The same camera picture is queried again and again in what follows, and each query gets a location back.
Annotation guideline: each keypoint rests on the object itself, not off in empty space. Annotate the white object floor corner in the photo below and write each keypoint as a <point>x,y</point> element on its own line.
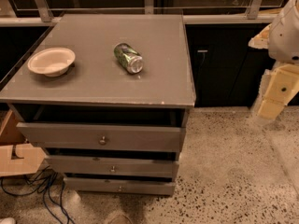
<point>7,220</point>

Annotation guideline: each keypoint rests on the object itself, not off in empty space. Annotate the grey middle drawer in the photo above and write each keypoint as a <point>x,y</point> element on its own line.
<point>112,166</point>

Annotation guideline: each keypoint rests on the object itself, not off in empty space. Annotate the white paper bowl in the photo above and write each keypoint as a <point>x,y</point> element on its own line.
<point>51,62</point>

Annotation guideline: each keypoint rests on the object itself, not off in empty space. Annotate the grey top drawer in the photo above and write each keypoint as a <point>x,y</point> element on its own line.
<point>106,137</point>

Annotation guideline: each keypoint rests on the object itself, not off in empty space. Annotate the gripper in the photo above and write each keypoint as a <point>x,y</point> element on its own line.
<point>286,36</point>

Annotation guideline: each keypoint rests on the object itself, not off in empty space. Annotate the wooden board piece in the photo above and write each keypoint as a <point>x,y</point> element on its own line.
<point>17,155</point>

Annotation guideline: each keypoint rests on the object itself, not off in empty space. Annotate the metal window railing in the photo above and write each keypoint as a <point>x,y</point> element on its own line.
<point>15,13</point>

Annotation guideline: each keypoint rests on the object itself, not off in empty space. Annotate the grey drawer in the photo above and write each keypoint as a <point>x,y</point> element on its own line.
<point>106,137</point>
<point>112,166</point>
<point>120,186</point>

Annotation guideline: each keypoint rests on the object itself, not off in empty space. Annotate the grey drawer cabinet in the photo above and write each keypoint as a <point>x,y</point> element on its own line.
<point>97,90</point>

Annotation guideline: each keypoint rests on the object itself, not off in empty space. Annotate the grey bottom drawer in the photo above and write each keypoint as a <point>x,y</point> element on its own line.
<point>120,186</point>

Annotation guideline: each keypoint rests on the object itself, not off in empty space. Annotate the green soda can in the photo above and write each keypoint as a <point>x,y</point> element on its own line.
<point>129,58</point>

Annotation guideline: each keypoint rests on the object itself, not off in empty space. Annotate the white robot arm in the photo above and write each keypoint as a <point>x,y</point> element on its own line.
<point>281,39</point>

